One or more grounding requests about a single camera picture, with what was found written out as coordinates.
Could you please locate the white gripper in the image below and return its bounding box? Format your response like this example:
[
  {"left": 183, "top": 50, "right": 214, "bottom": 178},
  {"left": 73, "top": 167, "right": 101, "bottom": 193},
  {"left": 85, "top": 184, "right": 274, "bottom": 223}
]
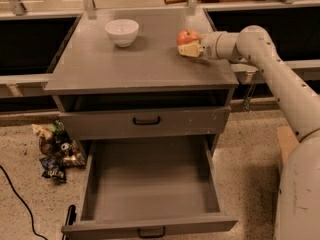
[{"left": 178, "top": 33, "right": 218, "bottom": 59}]

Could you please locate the red apple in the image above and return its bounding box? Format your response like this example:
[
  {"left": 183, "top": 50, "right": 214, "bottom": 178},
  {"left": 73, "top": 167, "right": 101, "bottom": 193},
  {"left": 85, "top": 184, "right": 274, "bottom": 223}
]
[{"left": 176, "top": 29, "right": 199, "bottom": 46}]

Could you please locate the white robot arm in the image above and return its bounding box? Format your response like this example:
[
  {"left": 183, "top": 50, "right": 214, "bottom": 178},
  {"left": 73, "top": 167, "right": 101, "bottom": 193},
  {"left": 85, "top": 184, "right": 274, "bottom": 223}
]
[{"left": 176, "top": 25, "right": 320, "bottom": 240}]

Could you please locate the grey top drawer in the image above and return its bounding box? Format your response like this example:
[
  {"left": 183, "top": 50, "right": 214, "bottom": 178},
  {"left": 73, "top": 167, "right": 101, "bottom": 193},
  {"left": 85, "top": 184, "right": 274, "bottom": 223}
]
[{"left": 60, "top": 106, "right": 230, "bottom": 140}]

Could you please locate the grey drawer cabinet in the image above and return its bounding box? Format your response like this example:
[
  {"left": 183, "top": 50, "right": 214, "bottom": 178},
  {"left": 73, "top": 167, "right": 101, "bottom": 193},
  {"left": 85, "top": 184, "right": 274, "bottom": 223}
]
[{"left": 43, "top": 6, "right": 240, "bottom": 145}]

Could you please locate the open grey middle drawer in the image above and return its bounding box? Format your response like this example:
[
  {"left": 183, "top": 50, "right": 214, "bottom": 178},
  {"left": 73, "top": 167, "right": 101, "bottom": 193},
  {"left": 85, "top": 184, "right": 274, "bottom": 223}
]
[{"left": 62, "top": 136, "right": 237, "bottom": 240}]

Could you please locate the wooden stick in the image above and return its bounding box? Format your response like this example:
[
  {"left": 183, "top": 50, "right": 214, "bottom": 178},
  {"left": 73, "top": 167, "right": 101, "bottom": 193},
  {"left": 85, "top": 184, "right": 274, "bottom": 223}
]
[{"left": 163, "top": 0, "right": 202, "bottom": 5}]

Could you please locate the white ceramic bowl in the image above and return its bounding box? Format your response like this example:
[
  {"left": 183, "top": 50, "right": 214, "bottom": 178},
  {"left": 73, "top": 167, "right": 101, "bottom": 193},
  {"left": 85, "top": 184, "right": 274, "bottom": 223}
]
[{"left": 104, "top": 19, "right": 139, "bottom": 47}]

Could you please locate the cardboard box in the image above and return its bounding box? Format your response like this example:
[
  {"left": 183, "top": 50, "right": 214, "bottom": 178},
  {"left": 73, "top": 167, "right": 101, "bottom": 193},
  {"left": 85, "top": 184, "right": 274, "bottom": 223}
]
[{"left": 276, "top": 126, "right": 299, "bottom": 172}]

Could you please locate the pile of snack bags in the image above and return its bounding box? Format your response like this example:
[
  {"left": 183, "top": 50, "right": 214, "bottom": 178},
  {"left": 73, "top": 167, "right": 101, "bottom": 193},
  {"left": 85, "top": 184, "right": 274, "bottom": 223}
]
[{"left": 31, "top": 120, "right": 86, "bottom": 182}]

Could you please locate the black top drawer handle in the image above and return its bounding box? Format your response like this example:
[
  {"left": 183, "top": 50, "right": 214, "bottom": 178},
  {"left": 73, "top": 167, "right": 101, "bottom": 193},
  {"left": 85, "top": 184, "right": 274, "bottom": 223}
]
[{"left": 132, "top": 116, "right": 161, "bottom": 126}]

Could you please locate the black middle drawer handle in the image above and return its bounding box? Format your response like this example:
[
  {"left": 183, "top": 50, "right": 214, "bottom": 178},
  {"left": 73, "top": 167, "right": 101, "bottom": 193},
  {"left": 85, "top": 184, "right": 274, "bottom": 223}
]
[{"left": 137, "top": 227, "right": 166, "bottom": 239}]

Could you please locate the black cable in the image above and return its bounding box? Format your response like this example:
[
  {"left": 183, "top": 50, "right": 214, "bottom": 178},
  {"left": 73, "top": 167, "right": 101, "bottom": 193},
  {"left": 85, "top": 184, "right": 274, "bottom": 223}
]
[{"left": 0, "top": 164, "right": 49, "bottom": 240}]

